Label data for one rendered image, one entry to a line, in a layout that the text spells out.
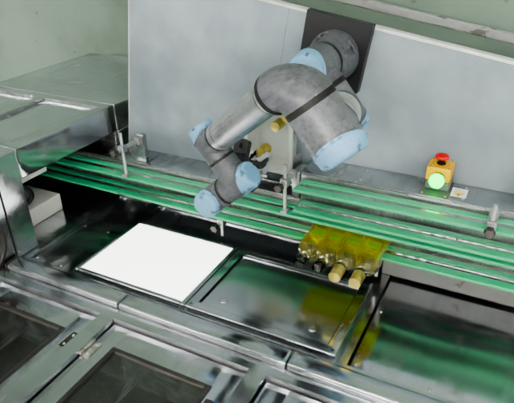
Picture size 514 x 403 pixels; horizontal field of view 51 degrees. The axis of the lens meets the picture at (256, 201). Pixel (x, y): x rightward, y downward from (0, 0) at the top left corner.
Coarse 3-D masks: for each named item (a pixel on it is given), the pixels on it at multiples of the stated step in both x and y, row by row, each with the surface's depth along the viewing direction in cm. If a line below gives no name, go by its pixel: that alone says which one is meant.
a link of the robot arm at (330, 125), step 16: (320, 96) 103; (336, 96) 105; (352, 96) 140; (304, 112) 104; (320, 112) 103; (336, 112) 104; (352, 112) 109; (304, 128) 105; (320, 128) 104; (336, 128) 104; (352, 128) 105; (304, 144) 109; (320, 144) 105; (336, 144) 104; (352, 144) 104; (368, 144) 108; (320, 160) 107; (336, 160) 105
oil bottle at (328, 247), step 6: (330, 234) 163; (336, 234) 163; (342, 234) 163; (324, 240) 160; (330, 240) 160; (336, 240) 160; (342, 240) 161; (318, 246) 158; (324, 246) 158; (330, 246) 157; (336, 246) 158; (318, 252) 157; (324, 252) 156; (330, 252) 155; (330, 258) 155; (330, 264) 156
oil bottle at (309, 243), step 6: (312, 228) 166; (318, 228) 166; (324, 228) 166; (330, 228) 167; (306, 234) 163; (312, 234) 163; (318, 234) 163; (324, 234) 164; (306, 240) 161; (312, 240) 161; (318, 240) 161; (300, 246) 159; (306, 246) 158; (312, 246) 158; (300, 252) 159; (312, 252) 158; (312, 258) 159
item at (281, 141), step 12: (252, 132) 182; (264, 132) 185; (276, 132) 183; (288, 132) 181; (252, 144) 184; (276, 144) 185; (288, 144) 183; (276, 156) 187; (288, 156) 185; (276, 168) 182; (288, 168) 181
